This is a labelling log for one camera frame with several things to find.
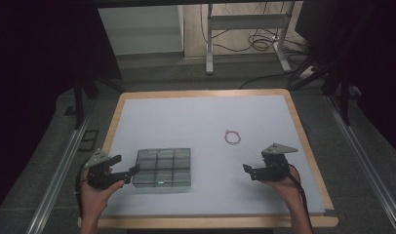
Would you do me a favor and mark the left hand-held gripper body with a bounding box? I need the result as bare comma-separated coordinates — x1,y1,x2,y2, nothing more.
84,148,126,190

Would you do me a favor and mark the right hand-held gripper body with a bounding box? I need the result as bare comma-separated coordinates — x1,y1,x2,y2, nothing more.
251,142,298,182

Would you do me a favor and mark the clear plastic compartment box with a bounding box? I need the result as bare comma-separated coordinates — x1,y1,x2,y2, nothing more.
132,147,192,190

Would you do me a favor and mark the red rubber band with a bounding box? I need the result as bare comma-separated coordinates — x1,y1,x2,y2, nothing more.
223,129,242,145

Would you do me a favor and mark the person's left hand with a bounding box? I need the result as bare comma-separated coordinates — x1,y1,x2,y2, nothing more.
79,167,126,214

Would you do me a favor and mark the person's right hand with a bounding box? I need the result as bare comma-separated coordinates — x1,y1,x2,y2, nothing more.
262,165,301,201

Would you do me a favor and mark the dark metal stand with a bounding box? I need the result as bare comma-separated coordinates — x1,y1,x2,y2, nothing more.
72,74,100,131
322,64,363,127

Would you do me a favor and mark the white table mat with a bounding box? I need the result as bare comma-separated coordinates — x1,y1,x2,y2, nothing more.
102,95,327,218

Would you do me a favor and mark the white power strip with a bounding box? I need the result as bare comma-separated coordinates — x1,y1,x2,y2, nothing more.
297,65,319,81

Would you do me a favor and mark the grey cabinet panel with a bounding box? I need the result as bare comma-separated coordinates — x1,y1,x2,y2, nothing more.
98,4,184,57

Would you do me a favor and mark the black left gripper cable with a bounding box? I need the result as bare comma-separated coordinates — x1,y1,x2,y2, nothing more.
74,162,90,219

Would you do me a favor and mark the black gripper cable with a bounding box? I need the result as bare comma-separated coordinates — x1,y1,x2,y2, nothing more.
287,164,315,234
74,162,90,219

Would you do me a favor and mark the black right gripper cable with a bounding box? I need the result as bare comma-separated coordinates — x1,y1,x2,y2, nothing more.
287,164,315,234

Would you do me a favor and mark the aluminium floor rail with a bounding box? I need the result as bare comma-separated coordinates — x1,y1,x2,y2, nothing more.
24,106,94,234
326,96,396,234

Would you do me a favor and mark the coiled black floor cable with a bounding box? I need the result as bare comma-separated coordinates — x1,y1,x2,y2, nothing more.
248,32,280,53

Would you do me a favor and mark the white metal desk frame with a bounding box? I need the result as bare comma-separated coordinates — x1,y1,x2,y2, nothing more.
205,2,293,76

